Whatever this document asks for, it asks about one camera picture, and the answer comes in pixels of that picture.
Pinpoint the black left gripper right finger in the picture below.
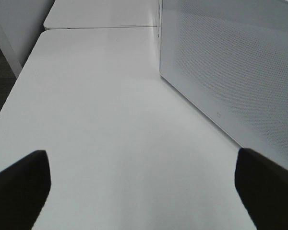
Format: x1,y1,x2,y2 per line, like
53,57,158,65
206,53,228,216
234,148,288,230

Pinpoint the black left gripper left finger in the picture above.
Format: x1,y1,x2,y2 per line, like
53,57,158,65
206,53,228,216
0,150,51,230

